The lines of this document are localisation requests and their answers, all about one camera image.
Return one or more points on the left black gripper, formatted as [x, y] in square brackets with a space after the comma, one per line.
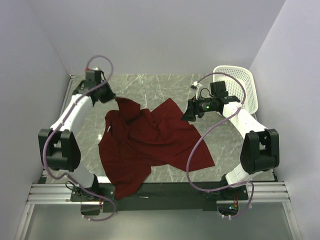
[110, 95]

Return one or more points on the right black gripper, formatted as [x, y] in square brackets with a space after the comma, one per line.
[193, 108]

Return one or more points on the dark red t-shirt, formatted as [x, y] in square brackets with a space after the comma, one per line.
[136, 139]

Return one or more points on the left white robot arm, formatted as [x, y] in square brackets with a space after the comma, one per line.
[59, 150]

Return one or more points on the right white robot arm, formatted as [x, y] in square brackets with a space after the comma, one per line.
[260, 149]

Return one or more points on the white perforated plastic basket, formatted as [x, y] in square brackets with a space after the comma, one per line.
[246, 79]

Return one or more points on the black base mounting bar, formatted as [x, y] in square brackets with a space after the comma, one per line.
[153, 196]

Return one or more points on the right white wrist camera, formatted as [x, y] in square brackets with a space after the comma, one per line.
[197, 87]

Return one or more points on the aluminium frame rail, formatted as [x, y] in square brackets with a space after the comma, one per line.
[58, 193]

